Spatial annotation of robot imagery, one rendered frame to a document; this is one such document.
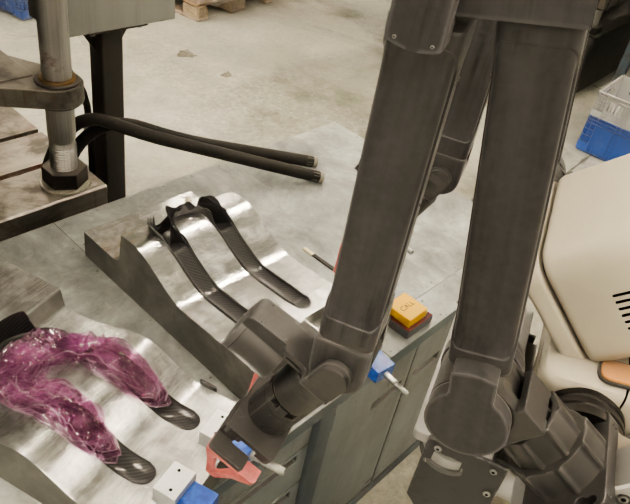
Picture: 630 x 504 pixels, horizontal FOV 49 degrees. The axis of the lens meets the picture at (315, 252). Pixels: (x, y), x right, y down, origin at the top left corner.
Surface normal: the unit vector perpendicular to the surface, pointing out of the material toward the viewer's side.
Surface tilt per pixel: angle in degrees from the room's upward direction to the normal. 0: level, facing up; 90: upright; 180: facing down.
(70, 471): 28
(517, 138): 90
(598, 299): 90
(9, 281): 0
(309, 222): 0
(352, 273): 90
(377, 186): 90
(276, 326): 22
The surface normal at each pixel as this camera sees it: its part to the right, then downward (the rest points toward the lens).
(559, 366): -0.28, -0.74
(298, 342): 0.55, -0.54
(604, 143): -0.64, 0.40
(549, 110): -0.32, 0.58
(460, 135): -0.29, 0.36
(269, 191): 0.15, -0.78
